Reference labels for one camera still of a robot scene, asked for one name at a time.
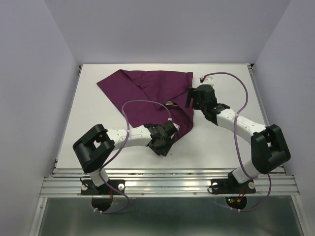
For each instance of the aluminium frame rail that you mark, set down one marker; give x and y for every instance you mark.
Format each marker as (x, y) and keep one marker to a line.
(145, 183)

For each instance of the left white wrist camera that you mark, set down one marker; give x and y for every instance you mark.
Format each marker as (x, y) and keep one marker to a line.
(176, 126)

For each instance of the purple surgical drape cloth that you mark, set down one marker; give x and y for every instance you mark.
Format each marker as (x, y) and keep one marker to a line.
(142, 95)

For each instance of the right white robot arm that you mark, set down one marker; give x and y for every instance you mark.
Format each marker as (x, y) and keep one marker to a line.
(268, 145)

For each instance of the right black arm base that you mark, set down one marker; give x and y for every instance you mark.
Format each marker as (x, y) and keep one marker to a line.
(230, 185)

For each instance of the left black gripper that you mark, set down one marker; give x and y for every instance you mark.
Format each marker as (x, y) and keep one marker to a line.
(164, 150)

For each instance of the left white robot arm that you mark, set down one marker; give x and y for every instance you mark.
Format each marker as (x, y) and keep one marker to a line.
(95, 146)

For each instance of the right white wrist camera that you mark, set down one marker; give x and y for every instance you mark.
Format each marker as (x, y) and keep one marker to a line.
(208, 80)

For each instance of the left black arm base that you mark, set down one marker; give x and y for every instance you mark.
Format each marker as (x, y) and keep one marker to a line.
(89, 189)

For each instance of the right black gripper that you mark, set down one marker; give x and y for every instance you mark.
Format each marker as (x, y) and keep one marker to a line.
(192, 93)

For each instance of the stainless steel instrument tray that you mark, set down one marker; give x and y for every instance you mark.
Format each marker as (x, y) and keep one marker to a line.
(170, 104)

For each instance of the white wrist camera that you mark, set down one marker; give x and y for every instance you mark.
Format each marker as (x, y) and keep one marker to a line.
(208, 80)
(176, 126)

